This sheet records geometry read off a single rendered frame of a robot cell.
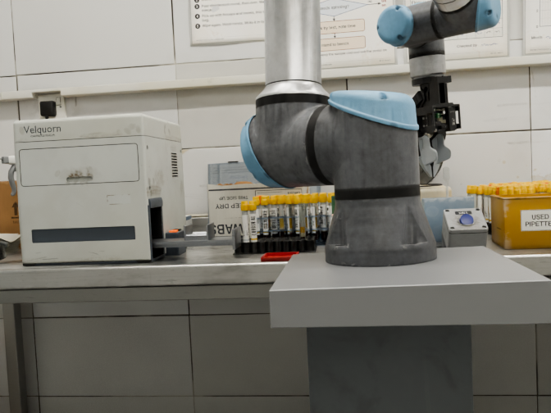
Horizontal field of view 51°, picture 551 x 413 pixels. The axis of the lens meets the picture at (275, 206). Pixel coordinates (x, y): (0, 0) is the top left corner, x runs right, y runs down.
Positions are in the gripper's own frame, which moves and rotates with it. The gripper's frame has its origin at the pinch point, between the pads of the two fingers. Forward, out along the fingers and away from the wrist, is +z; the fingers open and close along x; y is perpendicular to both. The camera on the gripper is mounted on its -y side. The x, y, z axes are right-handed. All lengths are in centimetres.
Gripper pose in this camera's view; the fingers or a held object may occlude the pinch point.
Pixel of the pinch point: (429, 170)
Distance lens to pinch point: 133.0
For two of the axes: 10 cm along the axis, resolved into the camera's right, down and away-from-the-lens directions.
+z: 1.0, 9.9, 0.9
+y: 3.9, 0.5, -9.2
